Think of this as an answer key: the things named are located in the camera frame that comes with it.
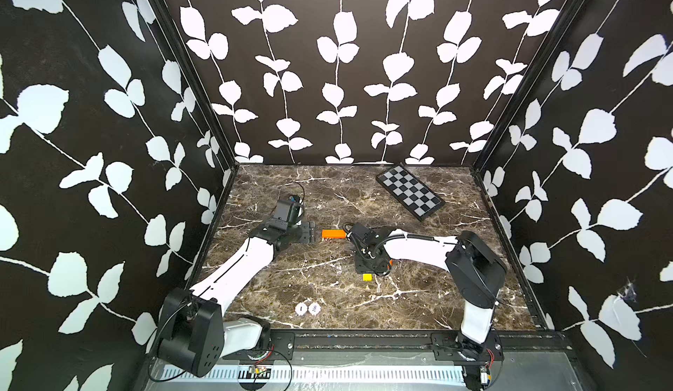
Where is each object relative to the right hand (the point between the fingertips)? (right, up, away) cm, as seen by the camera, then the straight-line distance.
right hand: (359, 266), depth 89 cm
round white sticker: (-19, -11, -9) cm, 23 cm away
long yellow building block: (+2, -3, -3) cm, 5 cm away
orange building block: (-10, +10, +8) cm, 16 cm away
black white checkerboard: (+23, +26, +19) cm, 39 cm away
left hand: (-18, +15, -3) cm, 24 cm away
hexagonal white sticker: (-15, -11, -8) cm, 20 cm away
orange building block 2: (+8, +7, -18) cm, 21 cm away
